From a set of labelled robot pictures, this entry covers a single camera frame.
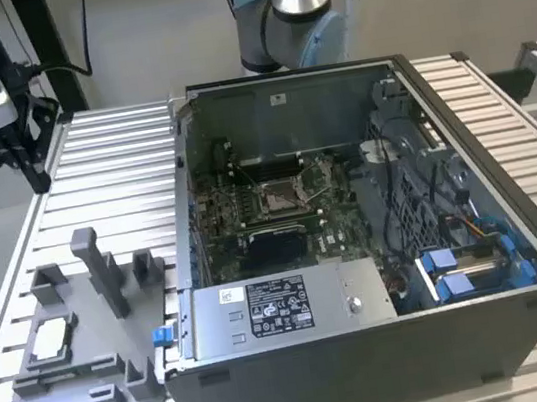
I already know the silver CPU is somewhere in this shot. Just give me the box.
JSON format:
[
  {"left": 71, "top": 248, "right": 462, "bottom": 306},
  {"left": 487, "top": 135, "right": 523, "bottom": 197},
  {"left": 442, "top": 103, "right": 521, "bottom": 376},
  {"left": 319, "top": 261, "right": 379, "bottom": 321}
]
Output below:
[{"left": 26, "top": 315, "right": 81, "bottom": 362}]

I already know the black RAM slot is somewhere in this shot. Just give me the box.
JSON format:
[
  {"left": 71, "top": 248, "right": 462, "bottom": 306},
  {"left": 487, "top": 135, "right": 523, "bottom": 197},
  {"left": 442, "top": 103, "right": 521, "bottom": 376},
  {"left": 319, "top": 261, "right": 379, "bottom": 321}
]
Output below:
[
  {"left": 227, "top": 150, "right": 305, "bottom": 175},
  {"left": 235, "top": 208, "right": 321, "bottom": 235}
]

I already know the CPU socket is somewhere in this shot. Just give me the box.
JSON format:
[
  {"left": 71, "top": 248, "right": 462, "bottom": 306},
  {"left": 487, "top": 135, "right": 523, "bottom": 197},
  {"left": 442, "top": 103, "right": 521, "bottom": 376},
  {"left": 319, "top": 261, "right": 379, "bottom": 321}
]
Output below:
[{"left": 258, "top": 176, "right": 310, "bottom": 219}]

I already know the grey parts rack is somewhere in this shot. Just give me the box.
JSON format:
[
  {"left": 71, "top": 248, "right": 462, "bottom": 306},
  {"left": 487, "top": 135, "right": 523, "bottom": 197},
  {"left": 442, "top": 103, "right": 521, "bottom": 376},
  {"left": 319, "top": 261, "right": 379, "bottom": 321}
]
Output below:
[{"left": 0, "top": 215, "right": 187, "bottom": 402}]

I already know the blue case latch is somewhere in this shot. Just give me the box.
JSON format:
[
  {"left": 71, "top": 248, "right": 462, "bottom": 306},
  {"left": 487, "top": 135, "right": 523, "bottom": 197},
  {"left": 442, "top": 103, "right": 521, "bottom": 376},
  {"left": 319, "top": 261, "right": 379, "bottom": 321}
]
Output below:
[{"left": 149, "top": 324, "right": 178, "bottom": 350}]

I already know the black ribbed cooler block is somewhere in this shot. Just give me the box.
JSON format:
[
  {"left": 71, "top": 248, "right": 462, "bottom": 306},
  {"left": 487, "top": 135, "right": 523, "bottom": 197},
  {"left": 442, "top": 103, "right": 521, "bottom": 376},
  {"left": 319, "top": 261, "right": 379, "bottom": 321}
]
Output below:
[{"left": 244, "top": 223, "right": 311, "bottom": 268}]

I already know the silver power supply unit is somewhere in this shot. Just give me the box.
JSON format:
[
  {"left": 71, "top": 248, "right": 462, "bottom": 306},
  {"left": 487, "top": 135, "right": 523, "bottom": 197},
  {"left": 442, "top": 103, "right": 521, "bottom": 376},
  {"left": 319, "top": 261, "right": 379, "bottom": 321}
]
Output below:
[{"left": 182, "top": 253, "right": 401, "bottom": 364}]

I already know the thin metal locking lever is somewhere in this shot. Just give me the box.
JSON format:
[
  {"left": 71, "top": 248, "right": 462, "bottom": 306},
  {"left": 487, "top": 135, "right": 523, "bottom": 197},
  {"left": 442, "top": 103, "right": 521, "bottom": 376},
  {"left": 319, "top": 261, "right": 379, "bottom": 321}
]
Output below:
[{"left": 304, "top": 181, "right": 340, "bottom": 205}]

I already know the green motherboard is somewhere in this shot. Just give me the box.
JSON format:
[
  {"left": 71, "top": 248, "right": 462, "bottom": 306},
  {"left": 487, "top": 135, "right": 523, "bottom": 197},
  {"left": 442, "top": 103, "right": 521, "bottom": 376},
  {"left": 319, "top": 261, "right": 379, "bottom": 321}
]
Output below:
[{"left": 185, "top": 145, "right": 385, "bottom": 289}]

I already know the grey plastic drive cage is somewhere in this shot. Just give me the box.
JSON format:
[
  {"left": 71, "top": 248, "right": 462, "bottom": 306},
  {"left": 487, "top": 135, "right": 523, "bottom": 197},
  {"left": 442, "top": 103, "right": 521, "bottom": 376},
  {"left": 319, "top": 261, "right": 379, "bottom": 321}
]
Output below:
[{"left": 340, "top": 95, "right": 489, "bottom": 269}]

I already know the black open PC case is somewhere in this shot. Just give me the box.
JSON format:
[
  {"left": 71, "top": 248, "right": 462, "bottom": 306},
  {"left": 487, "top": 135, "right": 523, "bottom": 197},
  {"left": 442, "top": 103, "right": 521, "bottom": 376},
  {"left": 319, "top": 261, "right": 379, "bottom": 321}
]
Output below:
[{"left": 123, "top": 33, "right": 537, "bottom": 402}]

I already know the hard disk in blue carrier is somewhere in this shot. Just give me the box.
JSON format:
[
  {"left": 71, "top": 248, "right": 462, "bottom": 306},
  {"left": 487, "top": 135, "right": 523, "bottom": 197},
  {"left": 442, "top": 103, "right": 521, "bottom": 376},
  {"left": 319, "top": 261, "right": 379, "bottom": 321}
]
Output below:
[
  {"left": 430, "top": 255, "right": 537, "bottom": 306},
  {"left": 412, "top": 233, "right": 519, "bottom": 277}
]

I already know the black frame post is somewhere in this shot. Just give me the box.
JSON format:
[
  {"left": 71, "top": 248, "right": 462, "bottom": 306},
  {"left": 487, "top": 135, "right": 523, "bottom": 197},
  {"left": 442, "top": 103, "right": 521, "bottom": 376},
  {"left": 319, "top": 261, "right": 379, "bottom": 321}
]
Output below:
[{"left": 10, "top": 0, "right": 90, "bottom": 122}]

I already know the black camera cable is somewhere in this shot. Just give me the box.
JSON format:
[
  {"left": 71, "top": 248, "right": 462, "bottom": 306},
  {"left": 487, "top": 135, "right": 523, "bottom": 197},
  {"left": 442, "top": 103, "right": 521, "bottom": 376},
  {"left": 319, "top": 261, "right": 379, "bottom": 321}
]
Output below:
[{"left": 3, "top": 0, "right": 97, "bottom": 89}]

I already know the black internal cable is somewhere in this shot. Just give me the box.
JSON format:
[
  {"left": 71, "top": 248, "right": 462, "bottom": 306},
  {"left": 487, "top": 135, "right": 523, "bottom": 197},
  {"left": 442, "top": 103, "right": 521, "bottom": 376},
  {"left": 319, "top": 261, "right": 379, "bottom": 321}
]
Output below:
[{"left": 367, "top": 119, "right": 412, "bottom": 258}]

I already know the coloured wire bundle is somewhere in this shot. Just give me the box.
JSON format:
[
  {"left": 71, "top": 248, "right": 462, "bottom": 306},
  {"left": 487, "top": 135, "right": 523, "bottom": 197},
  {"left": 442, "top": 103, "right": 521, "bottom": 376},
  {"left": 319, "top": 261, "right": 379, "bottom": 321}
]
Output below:
[{"left": 445, "top": 209, "right": 503, "bottom": 247}]

